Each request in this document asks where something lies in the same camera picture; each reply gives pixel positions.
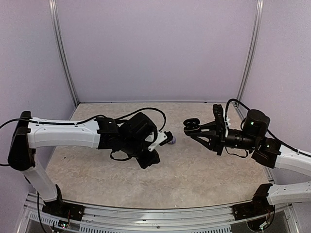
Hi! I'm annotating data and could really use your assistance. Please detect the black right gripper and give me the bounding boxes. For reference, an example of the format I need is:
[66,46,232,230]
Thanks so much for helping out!
[191,120,259,155]

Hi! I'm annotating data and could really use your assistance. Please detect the black earbud charging case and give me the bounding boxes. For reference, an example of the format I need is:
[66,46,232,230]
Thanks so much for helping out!
[183,118,201,136]

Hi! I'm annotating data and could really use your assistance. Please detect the purple earbud charging case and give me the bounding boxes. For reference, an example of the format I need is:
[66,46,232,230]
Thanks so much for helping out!
[168,137,176,145]

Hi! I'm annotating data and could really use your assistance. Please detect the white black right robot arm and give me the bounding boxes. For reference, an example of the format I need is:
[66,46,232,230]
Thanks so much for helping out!
[184,104,311,216]

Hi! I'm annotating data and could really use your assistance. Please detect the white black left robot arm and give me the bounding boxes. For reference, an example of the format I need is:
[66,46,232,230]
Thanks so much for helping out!
[7,111,167,216]

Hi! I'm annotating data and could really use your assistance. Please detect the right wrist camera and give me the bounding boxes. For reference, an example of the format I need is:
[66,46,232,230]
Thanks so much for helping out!
[212,104,227,133]

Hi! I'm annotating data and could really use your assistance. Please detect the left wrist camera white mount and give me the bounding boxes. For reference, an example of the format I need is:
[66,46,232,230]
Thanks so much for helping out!
[145,131,175,151]

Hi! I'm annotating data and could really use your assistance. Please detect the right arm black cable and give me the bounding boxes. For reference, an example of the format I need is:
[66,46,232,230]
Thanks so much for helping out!
[225,98,311,157]

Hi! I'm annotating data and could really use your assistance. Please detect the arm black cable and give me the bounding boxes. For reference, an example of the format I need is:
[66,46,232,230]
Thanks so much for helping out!
[0,107,168,168]
[225,98,311,157]

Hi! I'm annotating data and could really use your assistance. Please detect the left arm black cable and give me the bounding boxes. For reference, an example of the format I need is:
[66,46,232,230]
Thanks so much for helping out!
[0,107,168,168]

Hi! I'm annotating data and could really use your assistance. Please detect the aluminium front rail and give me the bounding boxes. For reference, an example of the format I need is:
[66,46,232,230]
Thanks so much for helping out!
[17,199,299,233]

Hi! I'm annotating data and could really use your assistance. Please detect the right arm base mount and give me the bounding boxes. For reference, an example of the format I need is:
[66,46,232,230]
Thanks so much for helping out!
[232,183,275,220]

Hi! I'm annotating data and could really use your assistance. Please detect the aluminium corner post right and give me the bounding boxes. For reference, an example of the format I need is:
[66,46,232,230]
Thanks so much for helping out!
[235,0,264,104]

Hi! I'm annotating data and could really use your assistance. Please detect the aluminium corner post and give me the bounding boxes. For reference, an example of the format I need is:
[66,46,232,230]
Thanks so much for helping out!
[235,0,264,104]
[49,0,80,107]

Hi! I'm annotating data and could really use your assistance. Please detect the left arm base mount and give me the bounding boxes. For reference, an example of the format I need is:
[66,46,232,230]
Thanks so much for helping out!
[42,184,85,221]

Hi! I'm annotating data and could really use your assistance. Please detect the aluminium corner post left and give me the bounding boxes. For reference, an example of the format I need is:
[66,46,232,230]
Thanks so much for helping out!
[49,0,80,107]

